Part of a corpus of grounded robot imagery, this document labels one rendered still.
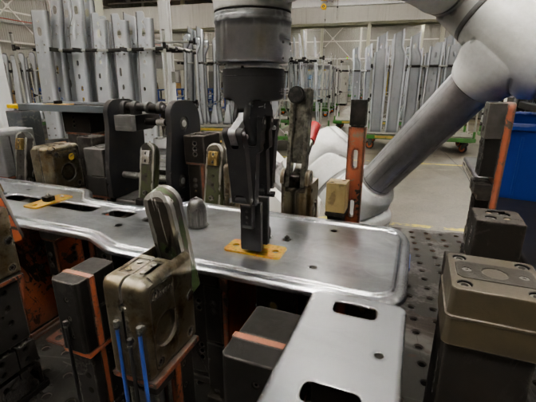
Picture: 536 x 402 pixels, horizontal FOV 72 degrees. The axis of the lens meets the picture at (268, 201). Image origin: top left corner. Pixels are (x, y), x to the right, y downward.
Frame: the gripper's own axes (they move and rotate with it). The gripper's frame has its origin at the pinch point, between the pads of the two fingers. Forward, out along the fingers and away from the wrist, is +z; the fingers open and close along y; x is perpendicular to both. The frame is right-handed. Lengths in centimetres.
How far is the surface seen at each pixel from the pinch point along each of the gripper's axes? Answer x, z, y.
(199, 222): 11.5, 3.1, 3.9
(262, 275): -3.4, 4.4, -5.9
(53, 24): 416, -86, 330
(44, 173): 62, 2, 17
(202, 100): 427, 23, 693
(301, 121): -0.2, -11.8, 20.4
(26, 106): 84, -12, 32
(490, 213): -28.5, -3.7, 4.5
